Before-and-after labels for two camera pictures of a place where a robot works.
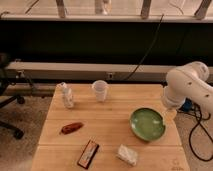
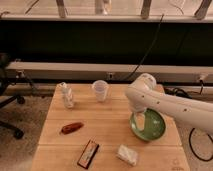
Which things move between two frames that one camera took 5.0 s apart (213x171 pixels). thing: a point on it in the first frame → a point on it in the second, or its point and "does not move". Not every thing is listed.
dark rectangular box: [88, 154] does not move
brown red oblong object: [70, 128] does not move
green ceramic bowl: [147, 124] does not move
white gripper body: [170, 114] → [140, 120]
